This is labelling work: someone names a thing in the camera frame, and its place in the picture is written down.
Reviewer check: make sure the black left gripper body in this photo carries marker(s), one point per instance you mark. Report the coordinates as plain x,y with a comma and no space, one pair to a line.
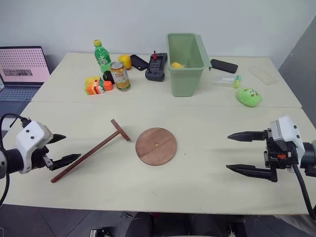
38,158

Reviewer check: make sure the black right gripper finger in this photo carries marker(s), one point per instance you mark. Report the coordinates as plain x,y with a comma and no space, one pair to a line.
249,170
247,136

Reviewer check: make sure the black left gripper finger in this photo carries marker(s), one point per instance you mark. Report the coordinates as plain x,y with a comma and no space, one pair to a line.
65,160
57,138

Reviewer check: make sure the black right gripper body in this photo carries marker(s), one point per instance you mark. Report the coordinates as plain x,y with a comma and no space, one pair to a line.
274,154

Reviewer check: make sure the wooden T-shaped stick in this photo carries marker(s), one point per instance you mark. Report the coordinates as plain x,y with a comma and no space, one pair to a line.
98,146

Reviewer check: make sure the round wooden disc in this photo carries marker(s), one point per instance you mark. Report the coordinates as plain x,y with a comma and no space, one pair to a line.
158,153

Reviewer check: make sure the green plush toy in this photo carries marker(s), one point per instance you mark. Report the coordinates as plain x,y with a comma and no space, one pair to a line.
248,97

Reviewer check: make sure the clear tube with green cap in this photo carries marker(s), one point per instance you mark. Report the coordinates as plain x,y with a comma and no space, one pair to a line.
225,82

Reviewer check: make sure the clear plastic bag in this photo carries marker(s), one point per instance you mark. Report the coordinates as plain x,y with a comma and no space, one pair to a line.
263,75

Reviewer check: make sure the colourful building block toy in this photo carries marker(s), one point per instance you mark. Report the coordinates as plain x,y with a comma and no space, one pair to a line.
95,86

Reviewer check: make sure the black rectangular pouch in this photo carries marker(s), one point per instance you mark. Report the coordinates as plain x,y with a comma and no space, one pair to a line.
223,65

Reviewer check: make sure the black tape roll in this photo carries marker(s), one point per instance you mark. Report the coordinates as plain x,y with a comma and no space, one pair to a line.
111,78

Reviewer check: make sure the open laptop with pink screen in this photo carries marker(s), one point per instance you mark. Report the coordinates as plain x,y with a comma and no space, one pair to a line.
22,64

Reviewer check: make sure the green plastic bin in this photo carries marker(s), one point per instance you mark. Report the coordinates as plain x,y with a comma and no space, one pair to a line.
184,81

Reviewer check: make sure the yellow drink can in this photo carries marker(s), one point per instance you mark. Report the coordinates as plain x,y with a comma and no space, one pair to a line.
120,77

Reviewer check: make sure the green soda bottle yellow cap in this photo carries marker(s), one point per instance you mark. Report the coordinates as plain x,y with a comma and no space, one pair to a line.
102,56

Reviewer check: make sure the small yellow toy fruit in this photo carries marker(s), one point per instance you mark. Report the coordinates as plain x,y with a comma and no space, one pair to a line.
176,65

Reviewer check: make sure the black handheld game controller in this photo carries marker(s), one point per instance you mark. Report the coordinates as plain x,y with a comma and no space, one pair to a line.
154,71

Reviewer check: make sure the small red clip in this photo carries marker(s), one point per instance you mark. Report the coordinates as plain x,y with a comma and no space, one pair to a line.
155,56

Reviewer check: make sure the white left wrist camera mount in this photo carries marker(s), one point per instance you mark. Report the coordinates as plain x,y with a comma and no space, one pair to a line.
32,137

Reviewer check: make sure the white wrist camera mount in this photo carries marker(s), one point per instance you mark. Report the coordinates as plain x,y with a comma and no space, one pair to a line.
286,130
32,137

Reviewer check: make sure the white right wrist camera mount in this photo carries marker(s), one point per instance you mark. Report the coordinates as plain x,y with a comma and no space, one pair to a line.
286,130

